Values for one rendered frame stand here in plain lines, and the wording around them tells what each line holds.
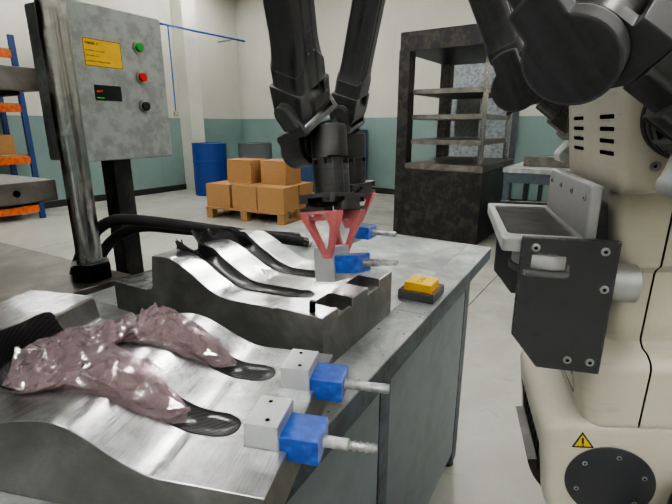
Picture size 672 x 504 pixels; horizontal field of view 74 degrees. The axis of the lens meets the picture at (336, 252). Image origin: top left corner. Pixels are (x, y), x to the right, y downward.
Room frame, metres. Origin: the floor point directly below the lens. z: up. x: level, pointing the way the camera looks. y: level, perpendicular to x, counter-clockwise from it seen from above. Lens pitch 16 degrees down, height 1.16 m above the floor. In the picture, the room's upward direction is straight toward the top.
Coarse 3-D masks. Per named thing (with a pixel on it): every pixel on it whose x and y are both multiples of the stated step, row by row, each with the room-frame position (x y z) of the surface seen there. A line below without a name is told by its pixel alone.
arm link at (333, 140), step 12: (336, 120) 0.71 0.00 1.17; (312, 132) 0.70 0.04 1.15; (324, 132) 0.69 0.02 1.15; (336, 132) 0.69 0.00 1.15; (312, 144) 0.70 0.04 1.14; (324, 144) 0.69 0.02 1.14; (336, 144) 0.69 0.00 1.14; (312, 156) 0.70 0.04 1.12; (324, 156) 0.68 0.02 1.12; (336, 156) 0.70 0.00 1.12
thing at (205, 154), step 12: (192, 144) 7.74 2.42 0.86; (204, 144) 7.63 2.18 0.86; (216, 144) 7.70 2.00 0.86; (204, 156) 7.63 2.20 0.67; (216, 156) 7.69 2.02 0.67; (204, 168) 7.63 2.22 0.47; (216, 168) 7.68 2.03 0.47; (204, 180) 7.63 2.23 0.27; (216, 180) 7.67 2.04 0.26; (204, 192) 7.64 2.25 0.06
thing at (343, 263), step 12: (336, 252) 0.67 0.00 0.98; (348, 252) 0.70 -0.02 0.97; (324, 264) 0.66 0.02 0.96; (336, 264) 0.65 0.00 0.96; (348, 264) 0.64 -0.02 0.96; (360, 264) 0.64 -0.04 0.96; (372, 264) 0.64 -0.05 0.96; (384, 264) 0.63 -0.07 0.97; (396, 264) 0.62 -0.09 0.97; (324, 276) 0.66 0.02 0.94; (336, 276) 0.65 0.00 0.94; (348, 276) 0.68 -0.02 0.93
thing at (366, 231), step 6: (342, 228) 0.98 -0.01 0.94; (348, 228) 0.97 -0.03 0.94; (360, 228) 0.96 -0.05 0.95; (366, 228) 0.95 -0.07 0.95; (372, 228) 0.97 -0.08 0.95; (342, 234) 0.98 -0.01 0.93; (360, 234) 0.96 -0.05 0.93; (366, 234) 0.95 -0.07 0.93; (372, 234) 0.97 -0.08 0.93; (378, 234) 0.96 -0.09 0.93; (384, 234) 0.95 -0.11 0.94; (390, 234) 0.94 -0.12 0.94; (396, 234) 0.94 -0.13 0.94; (342, 240) 0.98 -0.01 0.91; (354, 240) 0.98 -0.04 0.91
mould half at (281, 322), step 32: (160, 256) 0.78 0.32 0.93; (192, 256) 0.80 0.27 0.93; (224, 256) 0.83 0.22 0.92; (288, 256) 0.93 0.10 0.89; (128, 288) 0.84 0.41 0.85; (160, 288) 0.79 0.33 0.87; (192, 288) 0.74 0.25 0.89; (224, 288) 0.74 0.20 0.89; (320, 288) 0.74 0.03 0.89; (352, 288) 0.74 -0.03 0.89; (384, 288) 0.80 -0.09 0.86; (224, 320) 0.71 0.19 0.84; (256, 320) 0.67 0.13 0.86; (288, 320) 0.64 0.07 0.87; (320, 320) 0.61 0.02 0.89; (352, 320) 0.69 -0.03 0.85; (320, 352) 0.61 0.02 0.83
